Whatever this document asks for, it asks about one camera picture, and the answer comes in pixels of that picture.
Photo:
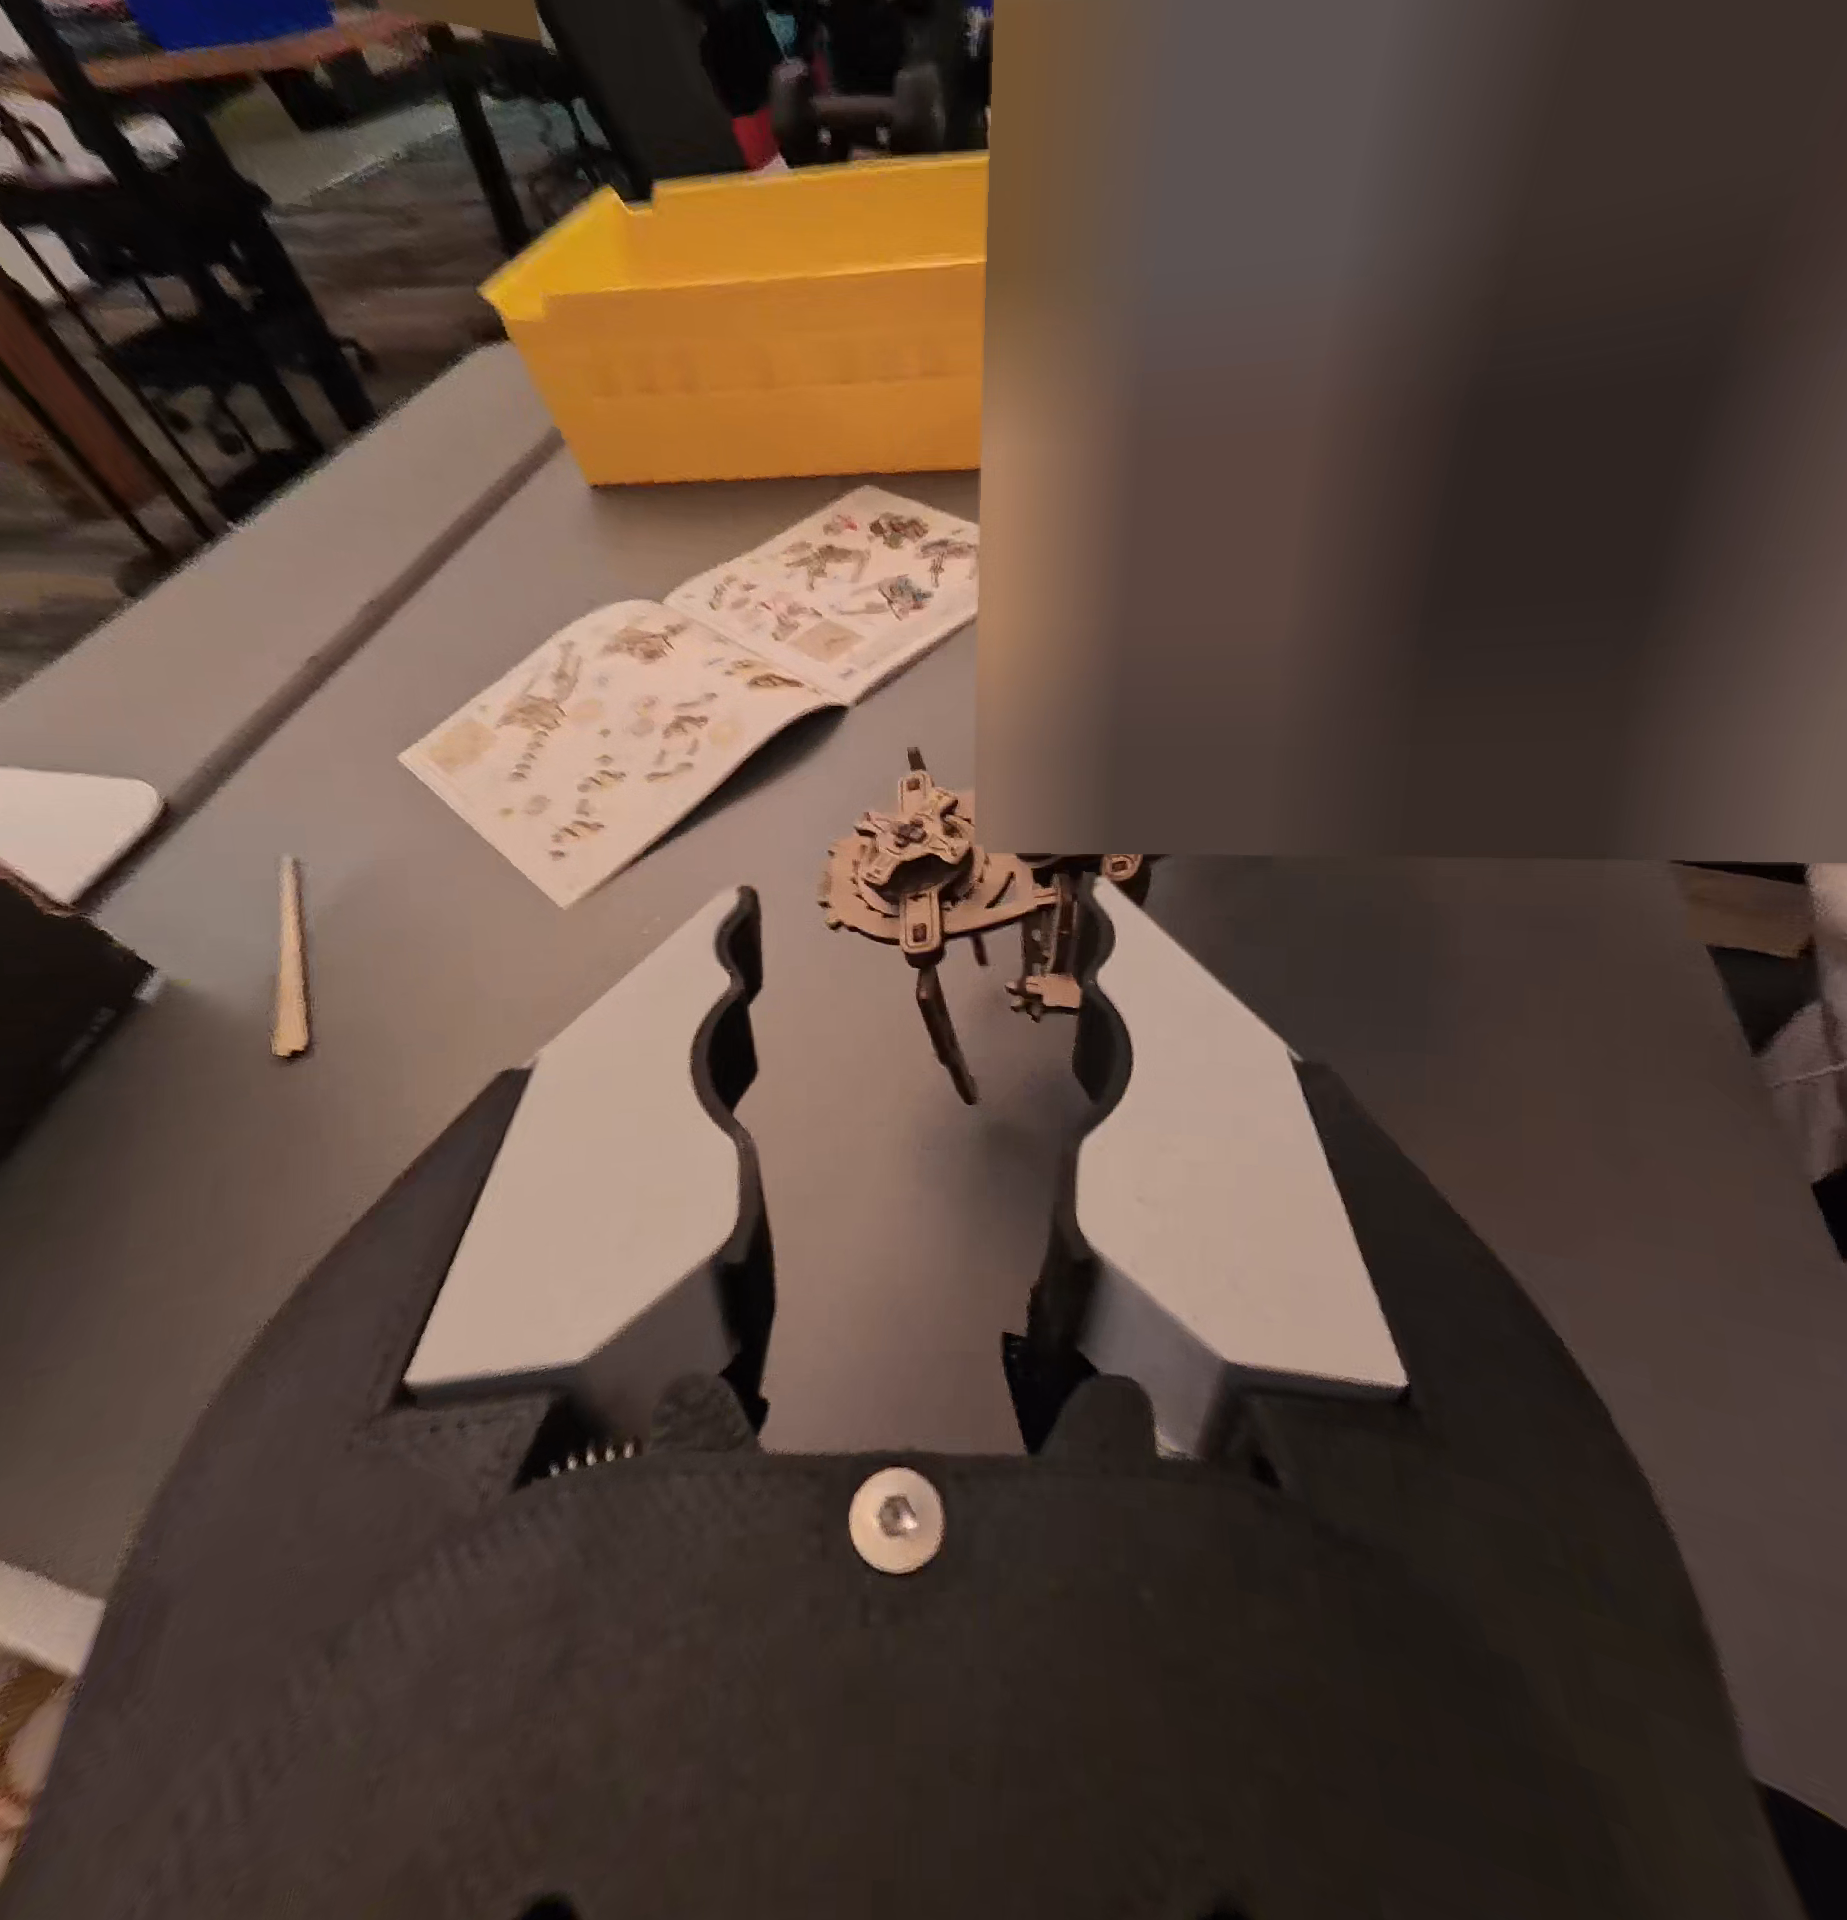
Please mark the thin wooden stick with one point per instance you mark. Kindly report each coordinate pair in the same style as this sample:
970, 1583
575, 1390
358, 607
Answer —
289, 960

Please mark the white printed sheet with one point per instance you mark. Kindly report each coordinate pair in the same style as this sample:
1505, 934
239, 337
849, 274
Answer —
9, 1725

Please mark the wooden mechanical model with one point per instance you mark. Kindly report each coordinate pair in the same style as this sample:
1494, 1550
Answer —
909, 857

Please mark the yellow plastic bin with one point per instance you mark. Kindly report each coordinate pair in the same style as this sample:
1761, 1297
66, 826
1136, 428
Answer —
743, 375

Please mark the open instruction booklet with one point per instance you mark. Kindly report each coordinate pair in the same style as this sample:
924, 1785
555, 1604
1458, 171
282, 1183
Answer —
639, 720

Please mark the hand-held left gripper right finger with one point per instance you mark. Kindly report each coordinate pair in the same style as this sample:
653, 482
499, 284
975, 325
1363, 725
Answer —
1224, 1199

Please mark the dark dumbbell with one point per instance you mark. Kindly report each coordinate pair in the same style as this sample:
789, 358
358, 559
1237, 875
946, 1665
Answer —
865, 113

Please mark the black metal chair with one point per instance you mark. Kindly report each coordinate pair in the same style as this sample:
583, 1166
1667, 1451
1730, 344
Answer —
188, 256

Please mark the white rounded board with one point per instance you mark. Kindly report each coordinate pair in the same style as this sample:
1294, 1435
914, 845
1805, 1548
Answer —
37, 824

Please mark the brown wooden table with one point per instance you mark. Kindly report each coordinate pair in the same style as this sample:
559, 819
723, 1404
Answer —
262, 55

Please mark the black model kit box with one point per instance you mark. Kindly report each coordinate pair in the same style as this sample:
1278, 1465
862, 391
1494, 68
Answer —
24, 1022

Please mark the black chair back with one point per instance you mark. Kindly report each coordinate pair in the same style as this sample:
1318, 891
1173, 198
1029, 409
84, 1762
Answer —
639, 91

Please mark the blue plastic bin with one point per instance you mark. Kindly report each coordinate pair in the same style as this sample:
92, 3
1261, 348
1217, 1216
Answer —
227, 19

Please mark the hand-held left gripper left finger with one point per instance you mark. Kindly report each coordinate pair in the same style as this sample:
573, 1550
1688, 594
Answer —
593, 1199

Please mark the white cloth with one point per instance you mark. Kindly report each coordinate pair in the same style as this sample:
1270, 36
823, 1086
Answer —
1846, 960

